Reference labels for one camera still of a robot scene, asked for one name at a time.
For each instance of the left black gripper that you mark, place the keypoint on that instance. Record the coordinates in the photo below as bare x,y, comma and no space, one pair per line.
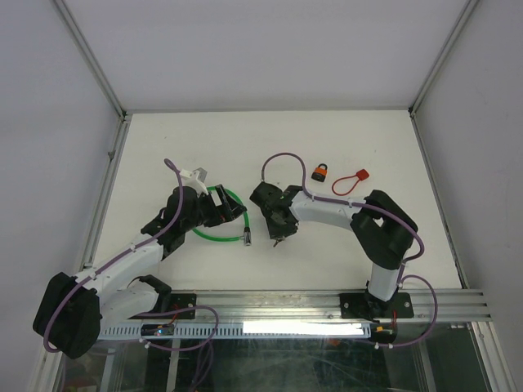
230,210

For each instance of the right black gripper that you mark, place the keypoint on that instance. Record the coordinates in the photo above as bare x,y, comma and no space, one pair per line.
275,232

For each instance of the silver keys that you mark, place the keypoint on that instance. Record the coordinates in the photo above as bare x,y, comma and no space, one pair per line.
278,242

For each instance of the green cable bike lock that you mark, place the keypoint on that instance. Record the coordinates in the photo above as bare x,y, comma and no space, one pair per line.
246,237

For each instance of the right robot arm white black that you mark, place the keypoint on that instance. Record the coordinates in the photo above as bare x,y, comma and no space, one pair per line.
384,231

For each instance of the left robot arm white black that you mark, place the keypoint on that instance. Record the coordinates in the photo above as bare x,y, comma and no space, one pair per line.
156,241

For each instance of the orange black padlock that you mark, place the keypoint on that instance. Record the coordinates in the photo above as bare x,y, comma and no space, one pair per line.
320,173

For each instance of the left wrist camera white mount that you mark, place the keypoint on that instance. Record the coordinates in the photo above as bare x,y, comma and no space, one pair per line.
195,179

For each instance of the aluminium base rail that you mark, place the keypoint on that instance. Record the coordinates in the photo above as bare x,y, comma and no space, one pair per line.
444,306

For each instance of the grey slotted cable duct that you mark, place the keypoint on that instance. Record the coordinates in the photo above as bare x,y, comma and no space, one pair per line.
245,330

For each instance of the red cable seal tag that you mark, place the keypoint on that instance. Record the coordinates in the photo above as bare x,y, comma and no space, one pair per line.
345,185

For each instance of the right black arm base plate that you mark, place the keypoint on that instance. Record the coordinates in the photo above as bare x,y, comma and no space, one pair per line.
361,305

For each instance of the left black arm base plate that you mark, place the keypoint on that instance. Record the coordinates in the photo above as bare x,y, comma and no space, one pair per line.
176,304

